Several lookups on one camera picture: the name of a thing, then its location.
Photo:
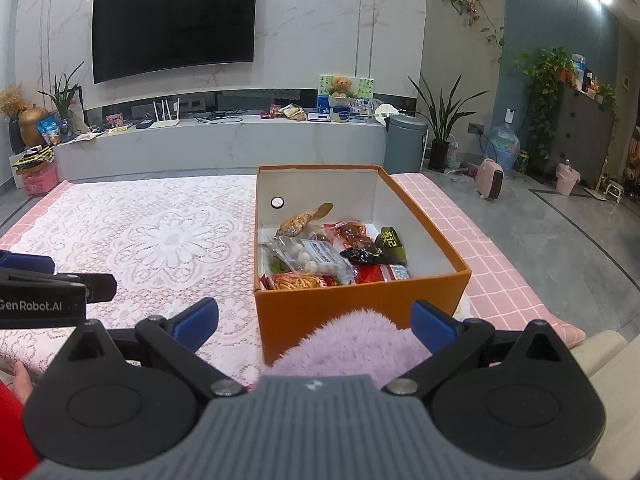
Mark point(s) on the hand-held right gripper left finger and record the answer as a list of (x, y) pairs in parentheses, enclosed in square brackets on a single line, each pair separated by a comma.
[(194, 321)]

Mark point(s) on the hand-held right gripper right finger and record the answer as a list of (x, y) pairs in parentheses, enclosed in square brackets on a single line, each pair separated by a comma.
[(434, 325)]

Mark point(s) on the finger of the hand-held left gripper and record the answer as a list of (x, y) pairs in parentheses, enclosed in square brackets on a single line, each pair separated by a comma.
[(100, 287), (27, 262)]

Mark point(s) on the orange cardboard box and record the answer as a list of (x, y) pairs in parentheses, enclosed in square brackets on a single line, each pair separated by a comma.
[(350, 320)]

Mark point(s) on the black snack packet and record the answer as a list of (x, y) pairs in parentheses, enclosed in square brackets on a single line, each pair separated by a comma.
[(360, 256)]

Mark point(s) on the orange stick snack packet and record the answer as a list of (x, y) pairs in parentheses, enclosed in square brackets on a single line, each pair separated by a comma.
[(297, 281)]

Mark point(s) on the clear packet white label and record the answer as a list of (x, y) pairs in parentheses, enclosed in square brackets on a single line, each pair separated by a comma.
[(300, 255)]

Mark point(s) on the person's left hand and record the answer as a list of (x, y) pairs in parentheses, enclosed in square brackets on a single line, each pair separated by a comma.
[(23, 382)]

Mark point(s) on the white lace tablecloth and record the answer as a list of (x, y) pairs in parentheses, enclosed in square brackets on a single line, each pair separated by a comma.
[(150, 230)]

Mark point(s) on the pink plastic crate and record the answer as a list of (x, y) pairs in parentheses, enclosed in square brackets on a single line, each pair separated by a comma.
[(40, 180)]

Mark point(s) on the fluffy plush cloth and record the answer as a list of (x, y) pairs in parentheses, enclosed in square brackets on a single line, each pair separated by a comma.
[(350, 345)]

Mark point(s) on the yellow black packets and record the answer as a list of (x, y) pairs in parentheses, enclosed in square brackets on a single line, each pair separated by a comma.
[(32, 156)]

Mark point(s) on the red clothing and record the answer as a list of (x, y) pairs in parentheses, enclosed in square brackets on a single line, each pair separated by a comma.
[(15, 430)]

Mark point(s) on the blue snack bag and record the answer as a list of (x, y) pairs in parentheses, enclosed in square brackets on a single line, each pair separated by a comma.
[(48, 130)]

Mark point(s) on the gold vase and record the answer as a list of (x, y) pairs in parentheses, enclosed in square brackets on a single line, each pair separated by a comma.
[(32, 127)]

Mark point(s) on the pink space heater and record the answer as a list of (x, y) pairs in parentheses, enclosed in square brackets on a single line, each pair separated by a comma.
[(490, 180)]

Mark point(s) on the dried flower bunch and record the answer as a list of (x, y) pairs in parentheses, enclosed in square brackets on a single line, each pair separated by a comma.
[(11, 100)]

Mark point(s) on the pink framed photo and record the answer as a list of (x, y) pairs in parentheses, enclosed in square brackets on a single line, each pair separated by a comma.
[(114, 121)]

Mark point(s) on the slender green houseplant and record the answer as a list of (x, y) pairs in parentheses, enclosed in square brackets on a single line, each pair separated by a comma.
[(62, 100)]

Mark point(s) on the potted plant black pot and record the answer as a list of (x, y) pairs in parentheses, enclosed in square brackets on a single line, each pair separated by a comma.
[(440, 155)]

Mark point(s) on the grey marble television console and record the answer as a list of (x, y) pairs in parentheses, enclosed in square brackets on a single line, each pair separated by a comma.
[(225, 150)]

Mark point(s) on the grey trash bin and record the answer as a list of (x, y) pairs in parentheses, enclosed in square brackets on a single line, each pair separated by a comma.
[(405, 145)]

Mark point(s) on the beige cushion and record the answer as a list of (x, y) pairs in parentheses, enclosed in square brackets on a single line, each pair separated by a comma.
[(610, 380)]

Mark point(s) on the green canister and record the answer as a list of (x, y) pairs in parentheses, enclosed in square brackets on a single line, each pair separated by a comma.
[(523, 161)]

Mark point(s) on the pink bucket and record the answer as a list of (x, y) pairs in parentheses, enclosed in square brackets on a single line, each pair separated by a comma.
[(567, 180)]

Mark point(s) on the white step stool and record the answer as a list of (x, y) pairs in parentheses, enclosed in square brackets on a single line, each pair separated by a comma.
[(614, 191)]

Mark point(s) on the pile of snack bags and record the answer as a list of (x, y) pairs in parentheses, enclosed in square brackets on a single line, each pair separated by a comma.
[(285, 112)]

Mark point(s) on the blue round tub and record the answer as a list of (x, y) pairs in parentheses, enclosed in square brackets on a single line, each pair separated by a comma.
[(340, 112)]

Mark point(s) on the grey drawer cabinet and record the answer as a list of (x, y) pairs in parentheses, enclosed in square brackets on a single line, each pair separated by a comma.
[(580, 135)]

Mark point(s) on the teddy bear gift box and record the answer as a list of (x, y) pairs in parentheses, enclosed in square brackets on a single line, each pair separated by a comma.
[(365, 87)]

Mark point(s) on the brown teddy bear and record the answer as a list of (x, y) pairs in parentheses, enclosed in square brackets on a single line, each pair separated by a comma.
[(341, 86)]

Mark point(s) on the trailing ivy plant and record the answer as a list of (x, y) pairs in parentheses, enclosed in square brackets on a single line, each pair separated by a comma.
[(545, 85)]

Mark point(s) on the white blue bottle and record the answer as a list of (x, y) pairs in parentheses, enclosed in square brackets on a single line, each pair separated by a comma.
[(578, 67)]

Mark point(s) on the hanging vine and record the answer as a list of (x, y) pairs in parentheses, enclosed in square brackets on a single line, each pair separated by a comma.
[(467, 5)]

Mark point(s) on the black wall television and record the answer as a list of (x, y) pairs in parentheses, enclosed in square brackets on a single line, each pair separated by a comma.
[(175, 25)]

